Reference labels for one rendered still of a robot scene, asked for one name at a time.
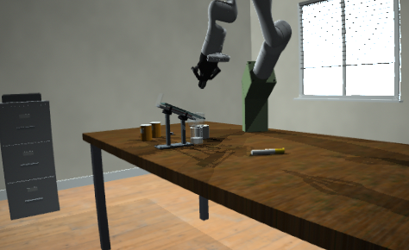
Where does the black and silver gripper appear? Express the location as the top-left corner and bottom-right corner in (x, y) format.
(192, 52), (221, 89)

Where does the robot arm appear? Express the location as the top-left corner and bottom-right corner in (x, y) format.
(201, 0), (292, 79)

